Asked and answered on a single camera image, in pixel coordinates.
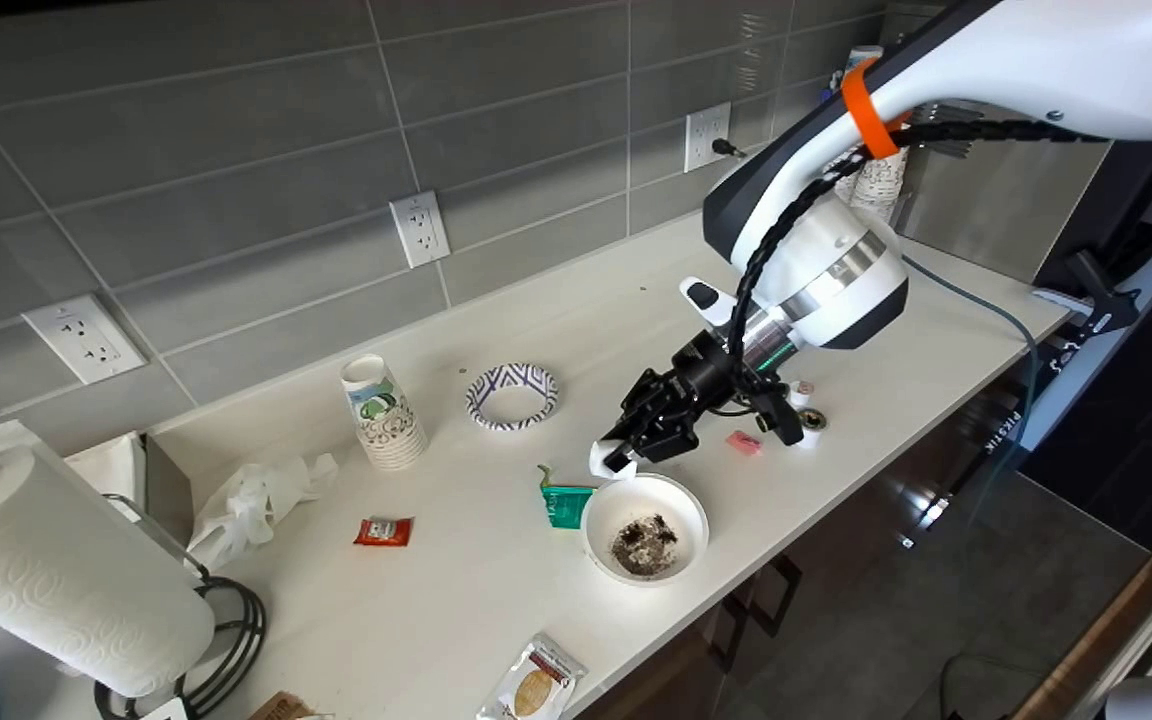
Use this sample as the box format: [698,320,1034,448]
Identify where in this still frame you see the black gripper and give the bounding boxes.
[599,330,757,472]

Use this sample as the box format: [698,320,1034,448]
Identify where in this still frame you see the white bowl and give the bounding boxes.
[581,467,714,587]

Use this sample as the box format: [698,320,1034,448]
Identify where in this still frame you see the dark coffee grounds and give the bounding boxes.
[607,512,685,571]

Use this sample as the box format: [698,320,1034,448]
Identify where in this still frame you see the coffee pod green lid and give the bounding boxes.
[789,401,832,442]

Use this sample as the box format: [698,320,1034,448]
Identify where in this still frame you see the teal green sachet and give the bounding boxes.
[531,460,599,537]

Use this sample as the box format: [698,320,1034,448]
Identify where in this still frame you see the paper cup green print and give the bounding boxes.
[335,353,429,477]

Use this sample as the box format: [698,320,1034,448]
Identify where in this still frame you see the clear snack packet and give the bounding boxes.
[472,633,590,720]

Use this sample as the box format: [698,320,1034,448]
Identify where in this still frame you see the red sachet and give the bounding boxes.
[350,512,421,555]

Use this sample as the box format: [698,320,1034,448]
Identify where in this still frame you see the crumpled clear plastic bag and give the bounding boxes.
[182,448,343,571]

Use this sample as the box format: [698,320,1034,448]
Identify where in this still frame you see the stainless steel panel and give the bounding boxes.
[891,130,1115,287]

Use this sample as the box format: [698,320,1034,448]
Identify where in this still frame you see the brown flat packet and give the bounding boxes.
[246,686,327,720]

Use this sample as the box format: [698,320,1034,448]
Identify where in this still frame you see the wooden table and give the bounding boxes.
[1008,528,1152,720]

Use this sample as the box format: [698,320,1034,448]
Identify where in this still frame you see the silver metal box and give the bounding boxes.
[58,427,196,545]

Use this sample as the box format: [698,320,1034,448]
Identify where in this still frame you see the white paper towel roll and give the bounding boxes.
[0,442,218,698]

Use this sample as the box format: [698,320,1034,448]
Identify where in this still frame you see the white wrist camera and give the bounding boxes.
[675,271,733,326]

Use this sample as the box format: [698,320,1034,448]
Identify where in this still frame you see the black cabinet handle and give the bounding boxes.
[713,593,757,670]
[746,555,807,640]

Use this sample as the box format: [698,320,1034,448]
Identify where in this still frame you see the wide white wall outlet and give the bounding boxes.
[678,101,735,174]

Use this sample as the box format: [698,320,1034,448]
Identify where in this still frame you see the orange strap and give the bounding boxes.
[837,57,904,165]

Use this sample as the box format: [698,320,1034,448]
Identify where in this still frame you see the black robot cable conduit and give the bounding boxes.
[720,110,1097,371]

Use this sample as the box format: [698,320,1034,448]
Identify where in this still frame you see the black wire towel holder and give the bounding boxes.
[90,493,271,720]

